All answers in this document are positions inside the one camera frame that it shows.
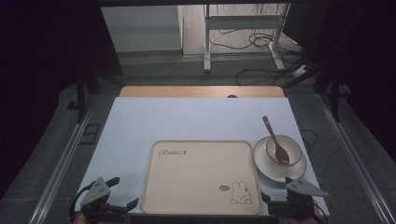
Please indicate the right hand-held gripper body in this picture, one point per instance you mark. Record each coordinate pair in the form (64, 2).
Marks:
(303, 188)

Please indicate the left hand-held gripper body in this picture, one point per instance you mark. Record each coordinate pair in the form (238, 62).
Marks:
(95, 194)

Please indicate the brown wooden spoon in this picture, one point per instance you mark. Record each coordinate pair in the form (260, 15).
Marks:
(281, 155)

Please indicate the white plate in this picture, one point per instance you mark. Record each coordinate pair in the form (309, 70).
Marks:
(264, 168)

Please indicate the white bowl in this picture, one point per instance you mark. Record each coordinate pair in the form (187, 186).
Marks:
(294, 149)

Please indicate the beige tray with rabbit print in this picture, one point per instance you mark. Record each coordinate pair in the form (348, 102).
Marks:
(199, 177)

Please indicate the person's left hand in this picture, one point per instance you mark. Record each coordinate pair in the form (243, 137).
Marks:
(81, 219)

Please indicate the person's right hand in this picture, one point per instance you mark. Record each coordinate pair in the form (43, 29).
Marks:
(306, 220)

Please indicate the black metal stand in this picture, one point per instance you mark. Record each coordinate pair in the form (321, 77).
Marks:
(334, 93)
(81, 99)

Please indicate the white table cover board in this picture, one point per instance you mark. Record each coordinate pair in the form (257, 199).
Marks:
(193, 119)

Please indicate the white power strip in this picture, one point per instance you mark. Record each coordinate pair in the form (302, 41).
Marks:
(300, 71)

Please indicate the white cabinet panel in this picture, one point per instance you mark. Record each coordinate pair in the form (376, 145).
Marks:
(140, 28)

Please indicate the aluminium floor rail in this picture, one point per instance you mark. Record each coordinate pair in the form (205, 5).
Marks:
(59, 168)
(358, 161)

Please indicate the black floor frame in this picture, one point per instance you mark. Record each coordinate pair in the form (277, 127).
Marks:
(90, 133)

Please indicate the white metal desk frame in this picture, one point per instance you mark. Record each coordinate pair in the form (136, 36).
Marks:
(244, 21)

